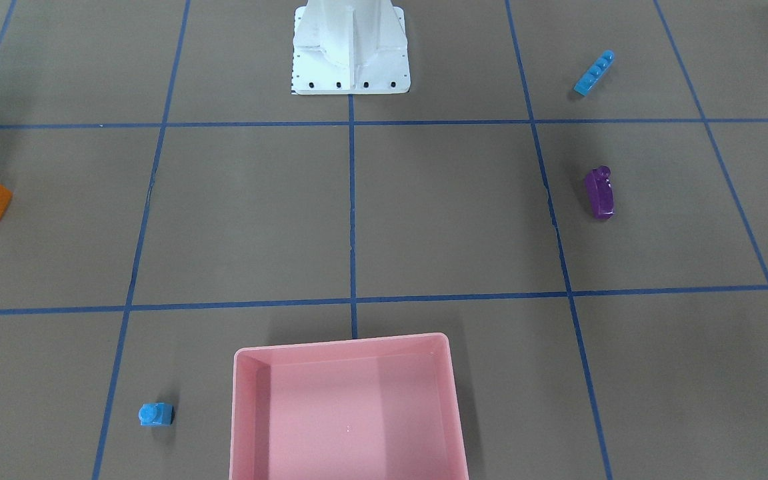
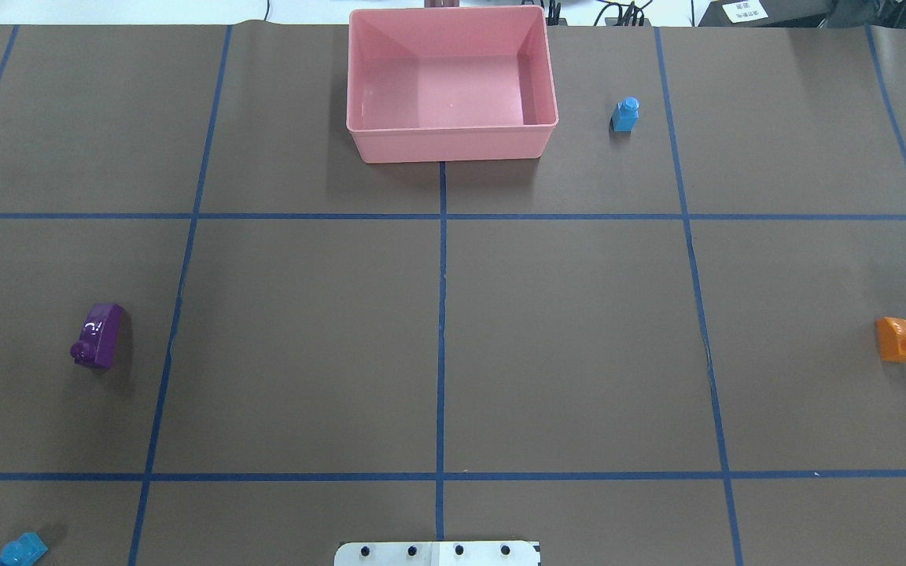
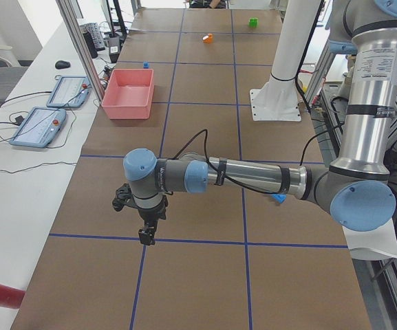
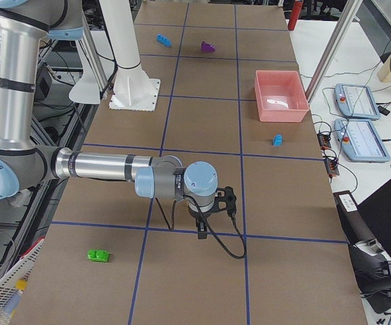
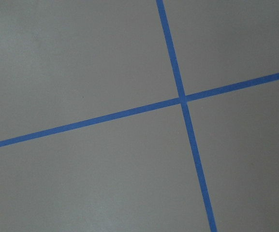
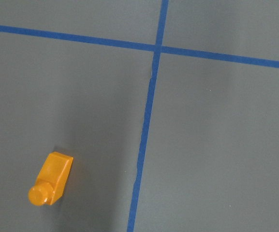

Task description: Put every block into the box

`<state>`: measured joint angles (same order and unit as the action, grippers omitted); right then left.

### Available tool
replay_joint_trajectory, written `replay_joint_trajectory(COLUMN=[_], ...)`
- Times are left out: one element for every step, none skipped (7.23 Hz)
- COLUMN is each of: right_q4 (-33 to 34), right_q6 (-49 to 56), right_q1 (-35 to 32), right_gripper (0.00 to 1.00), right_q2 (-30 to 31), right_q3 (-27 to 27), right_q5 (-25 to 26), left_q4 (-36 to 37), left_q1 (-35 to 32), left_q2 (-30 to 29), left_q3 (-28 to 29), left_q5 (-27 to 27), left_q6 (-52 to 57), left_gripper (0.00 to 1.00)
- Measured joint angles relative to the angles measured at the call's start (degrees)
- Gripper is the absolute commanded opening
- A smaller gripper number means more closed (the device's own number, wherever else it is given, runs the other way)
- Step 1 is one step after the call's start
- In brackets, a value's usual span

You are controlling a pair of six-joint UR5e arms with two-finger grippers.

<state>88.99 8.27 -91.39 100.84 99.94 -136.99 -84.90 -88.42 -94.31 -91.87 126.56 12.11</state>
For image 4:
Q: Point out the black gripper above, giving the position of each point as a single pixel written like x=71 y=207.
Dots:
x=199 y=216

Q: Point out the small blue block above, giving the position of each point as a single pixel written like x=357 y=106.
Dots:
x=277 y=140

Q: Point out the long blue block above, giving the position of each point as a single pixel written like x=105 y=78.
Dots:
x=162 y=39

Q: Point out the white plastic basket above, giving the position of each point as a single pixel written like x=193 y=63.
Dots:
x=13 y=283

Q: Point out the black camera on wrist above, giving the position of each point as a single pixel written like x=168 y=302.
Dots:
x=225 y=200

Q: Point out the white camera stand pillar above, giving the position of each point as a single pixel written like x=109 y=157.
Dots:
x=132 y=89

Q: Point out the teach pendant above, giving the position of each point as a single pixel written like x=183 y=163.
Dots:
x=356 y=101
x=359 y=141

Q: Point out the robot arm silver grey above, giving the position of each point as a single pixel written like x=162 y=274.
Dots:
x=22 y=164

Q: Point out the upper teach pendant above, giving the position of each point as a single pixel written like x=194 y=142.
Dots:
x=356 y=101

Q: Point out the pink plastic box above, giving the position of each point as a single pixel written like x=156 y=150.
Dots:
x=280 y=96

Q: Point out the aluminium frame post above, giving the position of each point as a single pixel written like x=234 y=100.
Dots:
x=334 y=43

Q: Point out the lower teach pendant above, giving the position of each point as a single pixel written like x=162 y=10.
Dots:
x=359 y=141

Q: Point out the black laptop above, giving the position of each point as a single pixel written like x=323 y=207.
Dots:
x=373 y=274

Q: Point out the green block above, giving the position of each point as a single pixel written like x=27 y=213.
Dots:
x=98 y=255

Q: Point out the orange black connector strip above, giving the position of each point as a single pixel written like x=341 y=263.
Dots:
x=329 y=156

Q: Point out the red bottle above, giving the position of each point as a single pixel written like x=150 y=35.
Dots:
x=295 y=14

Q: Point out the purple block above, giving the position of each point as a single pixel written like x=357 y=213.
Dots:
x=207 y=47

